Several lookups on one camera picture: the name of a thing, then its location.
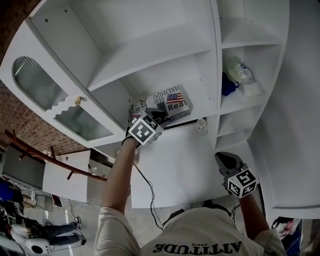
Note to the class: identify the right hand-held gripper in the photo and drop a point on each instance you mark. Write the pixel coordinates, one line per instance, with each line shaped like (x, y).
(241, 185)

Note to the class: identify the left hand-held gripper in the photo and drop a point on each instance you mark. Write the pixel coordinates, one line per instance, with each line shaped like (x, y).
(142, 130)

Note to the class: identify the newspaper print storage box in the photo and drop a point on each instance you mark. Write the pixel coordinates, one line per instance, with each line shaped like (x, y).
(175, 100)

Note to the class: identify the person's right forearm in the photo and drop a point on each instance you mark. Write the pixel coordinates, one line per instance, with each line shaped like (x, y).
(251, 215)

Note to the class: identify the person's left forearm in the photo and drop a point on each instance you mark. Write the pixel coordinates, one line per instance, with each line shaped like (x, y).
(120, 175)

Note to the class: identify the small white figurine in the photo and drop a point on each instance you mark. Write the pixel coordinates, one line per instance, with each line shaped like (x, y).
(202, 126)

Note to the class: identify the white shelf cabinet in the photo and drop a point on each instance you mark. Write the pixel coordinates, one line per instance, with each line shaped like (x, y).
(180, 162)

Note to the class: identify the person's white t-shirt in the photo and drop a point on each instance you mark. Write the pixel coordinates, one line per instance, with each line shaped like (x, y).
(200, 230)

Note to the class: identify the person's black trousers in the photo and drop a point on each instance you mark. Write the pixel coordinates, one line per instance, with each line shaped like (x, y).
(173, 216)

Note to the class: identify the blue cloth item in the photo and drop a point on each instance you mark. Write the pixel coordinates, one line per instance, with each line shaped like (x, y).
(228, 86)

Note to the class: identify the black bag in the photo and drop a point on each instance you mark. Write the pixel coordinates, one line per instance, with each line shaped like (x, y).
(281, 221)

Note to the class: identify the brass door knob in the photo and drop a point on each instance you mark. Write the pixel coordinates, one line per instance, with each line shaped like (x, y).
(78, 100)

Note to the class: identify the blue garment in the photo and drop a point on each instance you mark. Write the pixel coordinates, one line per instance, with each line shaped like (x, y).
(295, 242)

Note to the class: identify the white side table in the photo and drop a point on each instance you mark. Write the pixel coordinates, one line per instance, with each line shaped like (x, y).
(65, 180)

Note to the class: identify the wooden coat rack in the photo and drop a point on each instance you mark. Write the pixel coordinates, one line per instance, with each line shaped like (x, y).
(50, 158)

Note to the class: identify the ribbed glass cabinet door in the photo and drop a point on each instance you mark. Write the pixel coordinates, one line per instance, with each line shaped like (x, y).
(37, 82)

